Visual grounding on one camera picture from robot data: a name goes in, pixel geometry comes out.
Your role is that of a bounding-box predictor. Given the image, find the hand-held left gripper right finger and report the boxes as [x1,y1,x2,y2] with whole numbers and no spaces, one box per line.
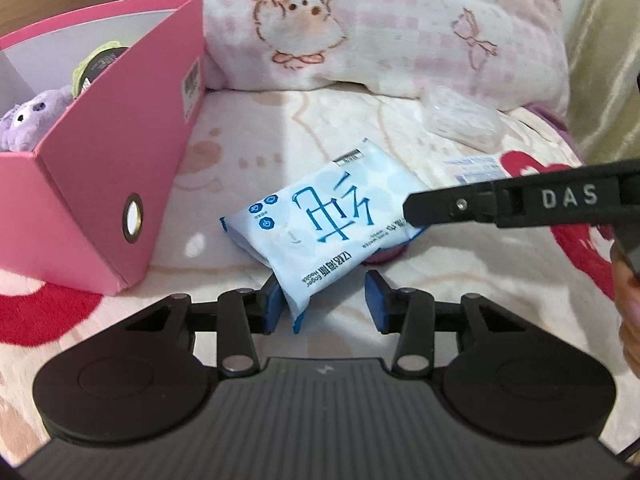
[365,270,521,377]

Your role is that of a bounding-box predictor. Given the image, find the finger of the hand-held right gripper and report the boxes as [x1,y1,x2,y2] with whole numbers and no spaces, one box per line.
[402,158,640,228]

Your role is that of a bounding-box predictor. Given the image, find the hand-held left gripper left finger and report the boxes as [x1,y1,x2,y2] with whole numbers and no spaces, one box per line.
[125,276,291,377]

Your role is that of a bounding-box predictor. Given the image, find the clear plastic packet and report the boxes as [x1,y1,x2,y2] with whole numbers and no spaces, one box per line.
[422,85,501,153]

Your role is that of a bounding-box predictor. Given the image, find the blue wet wipes packet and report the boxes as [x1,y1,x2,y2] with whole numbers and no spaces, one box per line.
[219,137,428,336]

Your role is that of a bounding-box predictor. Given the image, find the pink cardboard box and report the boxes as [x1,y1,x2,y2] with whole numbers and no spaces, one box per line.
[0,0,206,296]

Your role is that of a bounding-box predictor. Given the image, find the green yarn ball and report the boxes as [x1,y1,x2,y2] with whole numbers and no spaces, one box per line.
[70,42,132,98]

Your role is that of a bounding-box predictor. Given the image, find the purple plush toy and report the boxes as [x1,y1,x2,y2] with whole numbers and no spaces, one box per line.
[0,87,76,153]

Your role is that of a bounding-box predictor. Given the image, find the person's right hand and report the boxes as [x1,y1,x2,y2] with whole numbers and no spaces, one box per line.
[611,250,640,377]

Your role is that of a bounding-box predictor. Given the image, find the small white blue carton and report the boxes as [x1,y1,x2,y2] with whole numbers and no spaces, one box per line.
[440,155,506,186]

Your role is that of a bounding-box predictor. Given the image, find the printed bear blanket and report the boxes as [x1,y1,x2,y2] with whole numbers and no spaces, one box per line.
[0,87,640,461]

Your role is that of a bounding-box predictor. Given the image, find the gold satin curtain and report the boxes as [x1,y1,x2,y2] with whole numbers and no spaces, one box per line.
[565,0,640,166]

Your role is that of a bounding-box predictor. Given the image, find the pink checked pillow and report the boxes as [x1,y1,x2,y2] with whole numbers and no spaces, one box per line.
[114,0,571,116]

